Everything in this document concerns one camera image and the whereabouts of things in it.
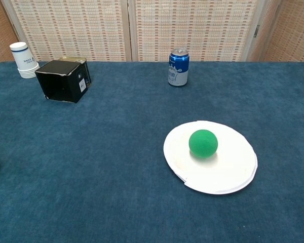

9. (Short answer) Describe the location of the green foam ball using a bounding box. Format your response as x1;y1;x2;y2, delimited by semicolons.
188;129;219;159

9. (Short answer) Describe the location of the black cardboard box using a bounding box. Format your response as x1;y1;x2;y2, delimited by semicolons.
34;60;92;104

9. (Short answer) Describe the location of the blue table cloth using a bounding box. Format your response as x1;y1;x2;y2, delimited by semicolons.
0;60;304;243

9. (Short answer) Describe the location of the blue white drink can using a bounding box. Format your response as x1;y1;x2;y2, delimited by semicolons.
168;48;189;87

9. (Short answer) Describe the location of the white paper plate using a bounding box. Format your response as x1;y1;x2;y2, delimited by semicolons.
163;120;258;195

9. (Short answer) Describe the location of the beige woven screen panel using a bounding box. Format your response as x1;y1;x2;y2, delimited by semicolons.
0;0;132;62
128;0;259;62

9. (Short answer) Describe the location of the white plastic bottle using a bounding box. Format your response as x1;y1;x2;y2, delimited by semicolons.
9;42;40;79

